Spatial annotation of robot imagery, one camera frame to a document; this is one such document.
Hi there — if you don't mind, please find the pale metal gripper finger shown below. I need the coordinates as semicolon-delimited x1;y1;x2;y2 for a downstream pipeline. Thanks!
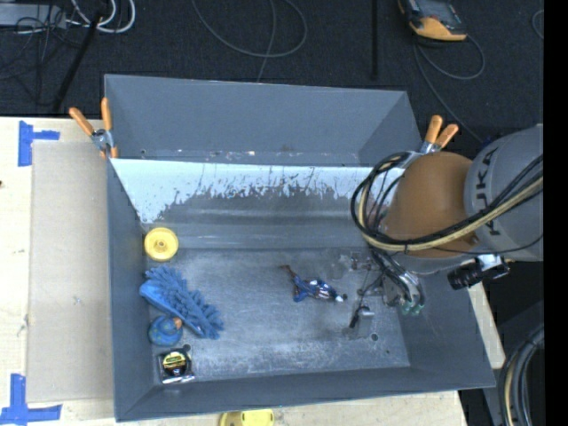
352;305;376;327
343;322;373;342

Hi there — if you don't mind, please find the blue and red toy figure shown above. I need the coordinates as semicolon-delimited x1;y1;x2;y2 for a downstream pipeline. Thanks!
279;264;349;304

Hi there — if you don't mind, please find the grey metal bin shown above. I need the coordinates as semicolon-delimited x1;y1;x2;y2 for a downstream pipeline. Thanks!
102;73;497;423

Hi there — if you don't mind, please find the blue fluffy duster head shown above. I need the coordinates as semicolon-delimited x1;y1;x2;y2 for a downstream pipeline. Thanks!
138;264;225;341

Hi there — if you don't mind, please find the black and yellow tape measure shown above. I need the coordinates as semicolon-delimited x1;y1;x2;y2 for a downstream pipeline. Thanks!
157;345;197;385

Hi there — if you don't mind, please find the blue rubber duck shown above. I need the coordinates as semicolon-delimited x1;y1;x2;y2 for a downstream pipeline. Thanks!
147;315;185;347

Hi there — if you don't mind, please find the yellow round plastic disc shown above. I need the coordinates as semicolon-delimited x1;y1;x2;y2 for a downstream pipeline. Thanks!
143;226;180;263

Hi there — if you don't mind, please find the pale wood flat board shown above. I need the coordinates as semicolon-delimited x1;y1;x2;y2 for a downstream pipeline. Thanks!
25;138;117;404

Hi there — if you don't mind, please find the black cylinder on white bracket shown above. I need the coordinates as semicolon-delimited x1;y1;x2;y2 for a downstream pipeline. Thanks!
446;254;510;290

